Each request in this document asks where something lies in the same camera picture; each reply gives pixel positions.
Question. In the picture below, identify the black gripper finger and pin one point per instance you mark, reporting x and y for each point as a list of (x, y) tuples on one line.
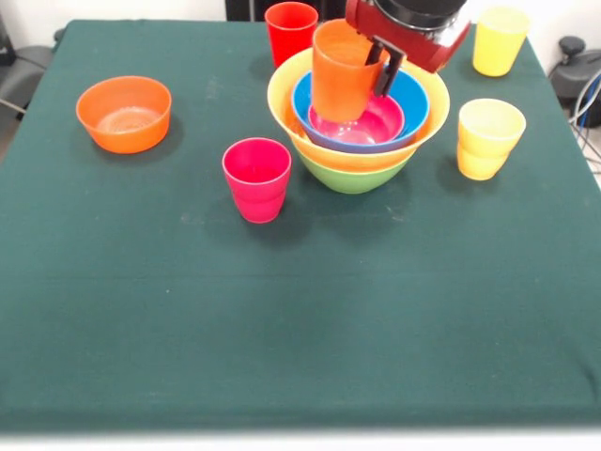
[(374, 54), (389, 75)]

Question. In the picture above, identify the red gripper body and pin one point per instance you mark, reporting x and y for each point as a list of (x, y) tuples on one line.
[(422, 47)]

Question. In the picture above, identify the blue bowl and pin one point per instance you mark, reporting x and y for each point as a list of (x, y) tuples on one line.
[(415, 108)]

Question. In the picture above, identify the orange cup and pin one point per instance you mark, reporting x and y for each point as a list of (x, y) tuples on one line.
[(338, 89)]

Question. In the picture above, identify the pink bowl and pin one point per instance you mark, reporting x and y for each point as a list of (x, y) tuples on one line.
[(380, 127)]

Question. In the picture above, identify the large yellow-orange bowl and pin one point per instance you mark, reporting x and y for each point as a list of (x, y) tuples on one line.
[(357, 162)]

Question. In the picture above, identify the pink cup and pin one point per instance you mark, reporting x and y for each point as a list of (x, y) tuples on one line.
[(256, 199)]

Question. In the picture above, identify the small orange bowl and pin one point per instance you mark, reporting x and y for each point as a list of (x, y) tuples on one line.
[(122, 138)]

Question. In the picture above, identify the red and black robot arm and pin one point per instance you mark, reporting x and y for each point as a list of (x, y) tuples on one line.
[(418, 11)]

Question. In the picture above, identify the bright yellow cup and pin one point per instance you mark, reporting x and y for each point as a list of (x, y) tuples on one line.
[(497, 51)]

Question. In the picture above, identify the red cup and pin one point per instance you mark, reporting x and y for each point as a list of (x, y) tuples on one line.
[(290, 33)]

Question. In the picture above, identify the green bowl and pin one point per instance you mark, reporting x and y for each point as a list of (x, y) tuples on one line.
[(354, 181)]

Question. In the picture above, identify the amber yellow cup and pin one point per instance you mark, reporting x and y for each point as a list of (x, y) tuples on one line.
[(488, 141)]

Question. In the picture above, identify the dark green table cloth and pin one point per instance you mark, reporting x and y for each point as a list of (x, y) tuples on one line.
[(328, 305)]

